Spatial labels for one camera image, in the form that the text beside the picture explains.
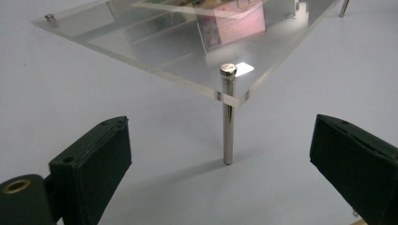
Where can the clear acrylic picture frame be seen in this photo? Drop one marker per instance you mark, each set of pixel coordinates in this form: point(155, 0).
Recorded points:
point(150, 47)

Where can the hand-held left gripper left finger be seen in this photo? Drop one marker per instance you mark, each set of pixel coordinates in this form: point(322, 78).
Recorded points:
point(94, 168)

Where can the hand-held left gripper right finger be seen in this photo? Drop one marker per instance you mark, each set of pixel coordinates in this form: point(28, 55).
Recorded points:
point(359, 162)

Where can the silver metal standoff pin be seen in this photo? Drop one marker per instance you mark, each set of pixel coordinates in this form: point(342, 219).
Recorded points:
point(228, 134)
point(344, 7)
point(50, 18)

